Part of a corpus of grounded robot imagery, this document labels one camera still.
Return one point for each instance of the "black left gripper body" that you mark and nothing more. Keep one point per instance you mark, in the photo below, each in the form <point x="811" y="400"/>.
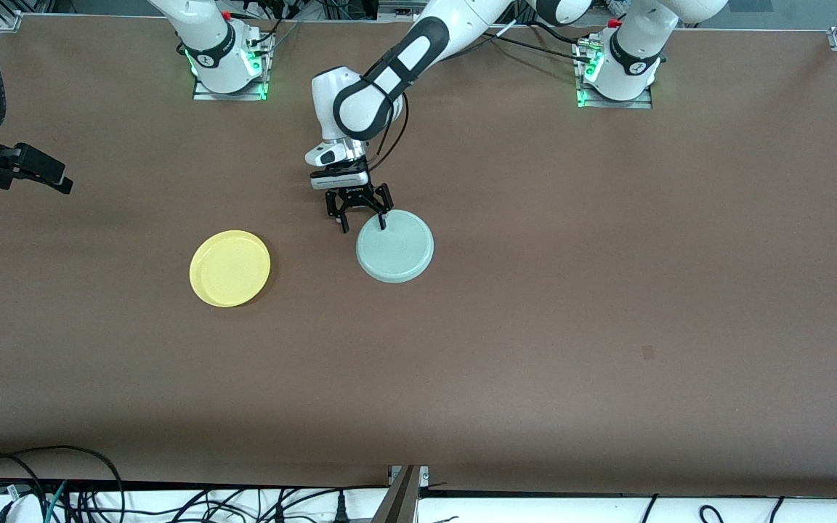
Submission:
<point x="352" y="194"/>

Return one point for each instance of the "pale green round plate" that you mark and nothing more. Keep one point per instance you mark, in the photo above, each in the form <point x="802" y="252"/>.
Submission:
<point x="397" y="247"/>

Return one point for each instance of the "yellow round plate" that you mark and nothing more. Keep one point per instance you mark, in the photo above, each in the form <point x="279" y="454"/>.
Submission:
<point x="229" y="269"/>

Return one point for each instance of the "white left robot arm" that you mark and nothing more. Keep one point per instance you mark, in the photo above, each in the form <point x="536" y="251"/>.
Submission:
<point x="418" y="51"/>

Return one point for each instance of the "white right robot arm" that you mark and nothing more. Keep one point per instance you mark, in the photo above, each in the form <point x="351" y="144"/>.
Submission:
<point x="208" y="29"/>

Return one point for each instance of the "grey power strip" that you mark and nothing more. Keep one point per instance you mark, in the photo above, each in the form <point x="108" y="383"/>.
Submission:
<point x="400" y="10"/>

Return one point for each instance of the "brown table cover sheet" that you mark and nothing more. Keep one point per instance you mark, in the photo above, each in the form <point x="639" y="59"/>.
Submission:
<point x="535" y="378"/>

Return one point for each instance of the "metal table bracket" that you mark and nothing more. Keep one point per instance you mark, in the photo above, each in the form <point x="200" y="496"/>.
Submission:
<point x="400" y="501"/>

